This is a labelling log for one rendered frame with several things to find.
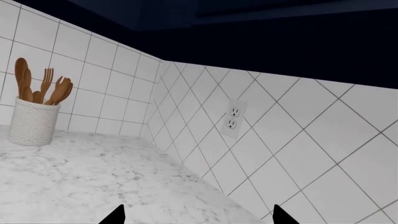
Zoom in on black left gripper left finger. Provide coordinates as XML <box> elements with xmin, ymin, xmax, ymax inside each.
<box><xmin>98</xmin><ymin>203</ymin><xmax>126</xmax><ymax>224</ymax></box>

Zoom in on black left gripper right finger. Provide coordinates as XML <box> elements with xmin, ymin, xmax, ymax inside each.
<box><xmin>272</xmin><ymin>203</ymin><xmax>302</xmax><ymax>224</ymax></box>

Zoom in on white crackled utensil crock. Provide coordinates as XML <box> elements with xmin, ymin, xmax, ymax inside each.
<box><xmin>7</xmin><ymin>95</ymin><xmax>62</xmax><ymax>147</ymax></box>

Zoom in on wooden slotted spatula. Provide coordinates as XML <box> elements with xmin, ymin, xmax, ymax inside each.
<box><xmin>44</xmin><ymin>75</ymin><xmax>72</xmax><ymax>106</ymax></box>

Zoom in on wooden fork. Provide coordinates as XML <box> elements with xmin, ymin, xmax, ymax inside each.
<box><xmin>39</xmin><ymin>67</ymin><xmax>55</xmax><ymax>105</ymax></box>

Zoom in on small wooden spoon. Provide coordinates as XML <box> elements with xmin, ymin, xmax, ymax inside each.
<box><xmin>21</xmin><ymin>67</ymin><xmax>34</xmax><ymax>103</ymax></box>

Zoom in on large wooden spoon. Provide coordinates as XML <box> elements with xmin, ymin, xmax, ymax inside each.
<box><xmin>14</xmin><ymin>57</ymin><xmax>29</xmax><ymax>100</ymax></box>

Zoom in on dark blue upper cabinet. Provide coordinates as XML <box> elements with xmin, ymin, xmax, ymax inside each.
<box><xmin>57</xmin><ymin>0</ymin><xmax>398</xmax><ymax>91</ymax></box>

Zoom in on white wall power outlet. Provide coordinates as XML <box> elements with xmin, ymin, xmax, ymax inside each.
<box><xmin>220</xmin><ymin>98</ymin><xmax>249</xmax><ymax>139</ymax></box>

